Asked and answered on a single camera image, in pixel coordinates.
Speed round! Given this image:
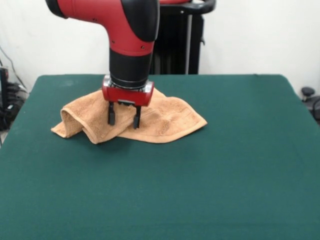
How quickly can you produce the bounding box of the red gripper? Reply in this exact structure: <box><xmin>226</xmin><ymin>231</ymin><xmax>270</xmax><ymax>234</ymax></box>
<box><xmin>101</xmin><ymin>74</ymin><xmax>155</xmax><ymax>130</ymax></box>

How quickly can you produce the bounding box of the dark green table cloth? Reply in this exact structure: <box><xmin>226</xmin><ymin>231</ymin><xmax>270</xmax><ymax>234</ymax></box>
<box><xmin>0</xmin><ymin>74</ymin><xmax>320</xmax><ymax>240</ymax></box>

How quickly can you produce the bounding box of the black box device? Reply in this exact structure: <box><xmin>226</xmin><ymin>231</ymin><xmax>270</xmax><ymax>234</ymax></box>
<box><xmin>0</xmin><ymin>66</ymin><xmax>10</xmax><ymax>131</ymax></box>

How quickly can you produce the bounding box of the black office chair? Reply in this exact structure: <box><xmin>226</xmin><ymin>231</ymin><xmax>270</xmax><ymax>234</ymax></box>
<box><xmin>300</xmin><ymin>86</ymin><xmax>320</xmax><ymax>125</ymax></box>

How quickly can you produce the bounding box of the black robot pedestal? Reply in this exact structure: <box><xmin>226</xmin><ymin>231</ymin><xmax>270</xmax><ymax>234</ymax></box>
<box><xmin>149</xmin><ymin>0</ymin><xmax>217</xmax><ymax>75</ymax></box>

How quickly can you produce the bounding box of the tan terry towel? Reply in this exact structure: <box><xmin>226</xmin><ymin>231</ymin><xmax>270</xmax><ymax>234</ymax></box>
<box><xmin>51</xmin><ymin>87</ymin><xmax>208</xmax><ymax>145</ymax></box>

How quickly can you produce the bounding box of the black cable bundle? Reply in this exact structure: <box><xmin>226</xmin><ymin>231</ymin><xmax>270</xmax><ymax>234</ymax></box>
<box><xmin>6</xmin><ymin>81</ymin><xmax>30</xmax><ymax>111</ymax></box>

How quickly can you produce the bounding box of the grey cable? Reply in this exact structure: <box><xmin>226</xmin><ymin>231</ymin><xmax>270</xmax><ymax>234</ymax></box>
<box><xmin>0</xmin><ymin>46</ymin><xmax>27</xmax><ymax>90</ymax></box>

